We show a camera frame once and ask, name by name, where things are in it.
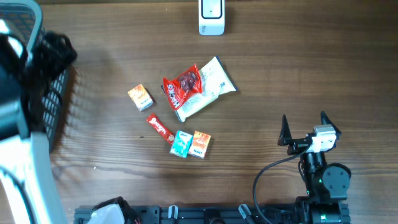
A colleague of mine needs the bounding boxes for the white barcode scanner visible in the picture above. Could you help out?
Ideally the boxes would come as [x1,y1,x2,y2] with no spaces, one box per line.
[198,0,225,36]

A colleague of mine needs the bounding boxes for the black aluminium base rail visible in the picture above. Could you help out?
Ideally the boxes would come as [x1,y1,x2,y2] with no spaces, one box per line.
[73,203,352,224]

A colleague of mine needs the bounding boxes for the grey plastic mesh basket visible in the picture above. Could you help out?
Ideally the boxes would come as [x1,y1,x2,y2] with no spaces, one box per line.
[1,1,77,149]

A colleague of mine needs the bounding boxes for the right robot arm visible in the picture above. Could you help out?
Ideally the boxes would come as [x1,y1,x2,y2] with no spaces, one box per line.
[277,111,351,223]

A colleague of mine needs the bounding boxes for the white cream snack bag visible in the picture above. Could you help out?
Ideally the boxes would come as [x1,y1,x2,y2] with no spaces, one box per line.
[175,55,238,123]

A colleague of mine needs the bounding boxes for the teal small box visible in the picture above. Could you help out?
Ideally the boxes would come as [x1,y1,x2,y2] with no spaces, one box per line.
[170,130,193,158]

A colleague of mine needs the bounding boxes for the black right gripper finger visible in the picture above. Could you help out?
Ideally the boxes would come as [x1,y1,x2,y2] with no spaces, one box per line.
[277,115,292,146]
[320,111,341,136]

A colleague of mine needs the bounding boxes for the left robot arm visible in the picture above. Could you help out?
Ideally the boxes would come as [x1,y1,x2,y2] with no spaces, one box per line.
[1,20,77,223]

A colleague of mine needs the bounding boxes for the red candy bag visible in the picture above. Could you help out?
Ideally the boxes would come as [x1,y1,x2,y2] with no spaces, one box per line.
[162,64,203,110]

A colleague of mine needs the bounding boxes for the black right camera cable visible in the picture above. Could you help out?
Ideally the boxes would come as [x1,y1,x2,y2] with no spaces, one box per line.
[252,143,312,224]

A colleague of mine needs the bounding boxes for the orange small box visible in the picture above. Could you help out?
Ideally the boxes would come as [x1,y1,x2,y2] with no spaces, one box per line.
[188,131,211,159]
[127,84,154,111]

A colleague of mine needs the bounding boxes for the red stick sachet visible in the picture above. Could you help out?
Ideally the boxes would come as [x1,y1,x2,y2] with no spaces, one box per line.
[146,113,175,145]

